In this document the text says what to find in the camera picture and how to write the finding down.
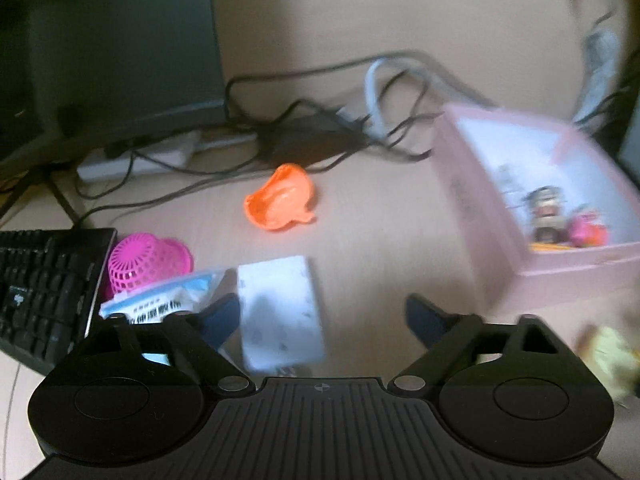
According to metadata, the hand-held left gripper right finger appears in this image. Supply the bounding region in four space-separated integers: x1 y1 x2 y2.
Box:
387 293 596 398

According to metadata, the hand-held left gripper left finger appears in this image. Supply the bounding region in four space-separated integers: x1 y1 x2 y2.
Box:
47 292 253 397

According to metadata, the blue wet wipes packet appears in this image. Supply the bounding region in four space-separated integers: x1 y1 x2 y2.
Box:
98 268 227 367

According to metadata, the white plastic tray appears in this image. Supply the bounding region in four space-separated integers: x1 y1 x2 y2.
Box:
235 254 327 375

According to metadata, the pink cardboard box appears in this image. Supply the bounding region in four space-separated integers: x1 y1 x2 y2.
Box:
431 102 640 312

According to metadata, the pink plastic strainer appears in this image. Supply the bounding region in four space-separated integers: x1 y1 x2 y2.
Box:
102 232 195 302

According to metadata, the orange plastic toy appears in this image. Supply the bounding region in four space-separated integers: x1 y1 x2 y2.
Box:
243 162 319 233

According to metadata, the black figure keychain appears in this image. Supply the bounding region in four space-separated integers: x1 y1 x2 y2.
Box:
525 185 569 244

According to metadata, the yellow round keychain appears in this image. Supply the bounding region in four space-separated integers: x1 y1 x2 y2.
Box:
574 325 633 402

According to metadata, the pink toy figure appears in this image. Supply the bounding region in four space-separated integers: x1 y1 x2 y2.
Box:
567 209 612 249

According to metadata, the black keyboard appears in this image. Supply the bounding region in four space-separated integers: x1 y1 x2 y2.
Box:
0 228 119 377

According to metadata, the white power strip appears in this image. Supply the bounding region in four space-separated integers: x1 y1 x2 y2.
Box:
76 129 257 184

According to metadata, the black power adapter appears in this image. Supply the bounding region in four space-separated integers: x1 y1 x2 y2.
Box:
256 115 372 167

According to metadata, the black computer monitor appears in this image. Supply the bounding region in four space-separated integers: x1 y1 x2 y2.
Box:
0 0 227 173

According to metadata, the grey cable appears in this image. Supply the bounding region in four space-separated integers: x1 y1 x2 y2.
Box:
362 51 502 137

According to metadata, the black cable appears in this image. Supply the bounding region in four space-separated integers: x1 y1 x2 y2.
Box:
224 54 437 163

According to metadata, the white coiled cable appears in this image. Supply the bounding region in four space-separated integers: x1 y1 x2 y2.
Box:
571 24 622 127

